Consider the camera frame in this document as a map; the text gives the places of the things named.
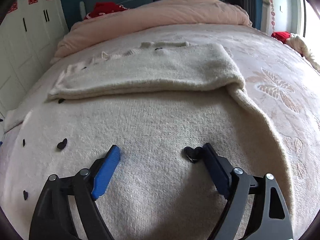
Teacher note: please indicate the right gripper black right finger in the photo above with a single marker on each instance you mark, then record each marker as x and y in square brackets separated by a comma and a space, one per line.
[269, 217]

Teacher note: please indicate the window with black frame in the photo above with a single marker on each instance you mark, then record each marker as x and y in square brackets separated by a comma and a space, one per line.
[310, 24]

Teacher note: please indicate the white wardrobe with red stickers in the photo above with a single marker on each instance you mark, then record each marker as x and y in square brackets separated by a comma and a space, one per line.
[30, 33]

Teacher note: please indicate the red cloth by window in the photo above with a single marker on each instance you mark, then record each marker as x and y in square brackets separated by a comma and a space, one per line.
[281, 36]

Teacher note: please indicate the cream knit sweater black hearts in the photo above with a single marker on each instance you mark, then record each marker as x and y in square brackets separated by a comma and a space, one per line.
[151, 101]

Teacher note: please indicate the red pillow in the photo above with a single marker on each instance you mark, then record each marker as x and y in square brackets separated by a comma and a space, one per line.
[104, 8]

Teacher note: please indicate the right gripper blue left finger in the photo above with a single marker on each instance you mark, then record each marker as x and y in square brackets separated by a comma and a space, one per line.
[52, 218]

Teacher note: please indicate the pink butterfly bed blanket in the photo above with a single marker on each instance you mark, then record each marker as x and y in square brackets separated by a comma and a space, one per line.
[277, 80]

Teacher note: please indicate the pink folded duvet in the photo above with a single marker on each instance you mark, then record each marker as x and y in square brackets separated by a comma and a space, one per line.
[87, 33]

